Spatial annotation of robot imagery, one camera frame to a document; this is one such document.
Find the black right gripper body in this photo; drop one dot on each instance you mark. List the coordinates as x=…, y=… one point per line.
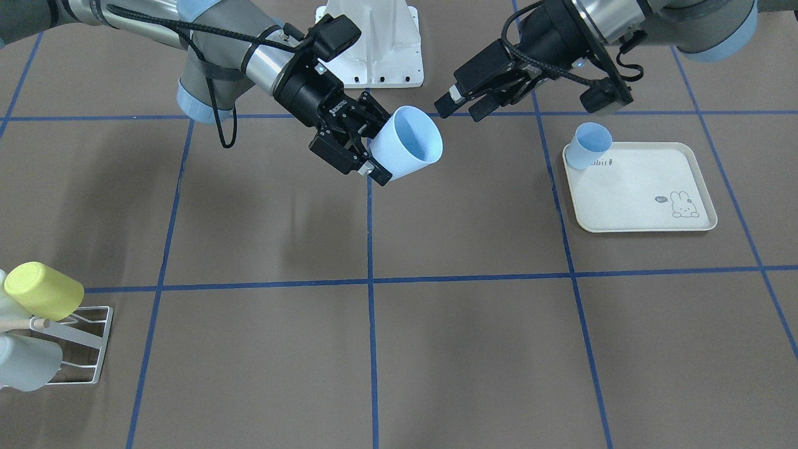
x=302, y=91

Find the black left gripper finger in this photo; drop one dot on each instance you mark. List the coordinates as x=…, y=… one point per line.
x=485, y=106
x=449, y=102

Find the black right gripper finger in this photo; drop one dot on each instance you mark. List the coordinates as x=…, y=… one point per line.
x=376, y=172

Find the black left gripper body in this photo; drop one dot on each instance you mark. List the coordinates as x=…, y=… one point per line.
x=543, y=32

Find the light blue ikea cup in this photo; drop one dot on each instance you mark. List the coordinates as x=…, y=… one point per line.
x=408, y=142
x=590, y=142

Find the yellow ikea cup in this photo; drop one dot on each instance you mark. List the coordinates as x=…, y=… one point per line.
x=44, y=291

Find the grey ikea cup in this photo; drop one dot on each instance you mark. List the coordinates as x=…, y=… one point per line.
x=28, y=363

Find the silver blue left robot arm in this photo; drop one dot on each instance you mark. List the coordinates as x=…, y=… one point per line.
x=701, y=30

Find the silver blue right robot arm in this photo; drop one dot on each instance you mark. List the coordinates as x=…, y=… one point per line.
x=231, y=47

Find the cream serving tray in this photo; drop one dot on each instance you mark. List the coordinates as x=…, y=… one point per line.
x=642, y=187

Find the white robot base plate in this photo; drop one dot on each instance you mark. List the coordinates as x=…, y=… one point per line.
x=388, y=54

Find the white wire cup rack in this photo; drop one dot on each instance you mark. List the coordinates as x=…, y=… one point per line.
x=83, y=336

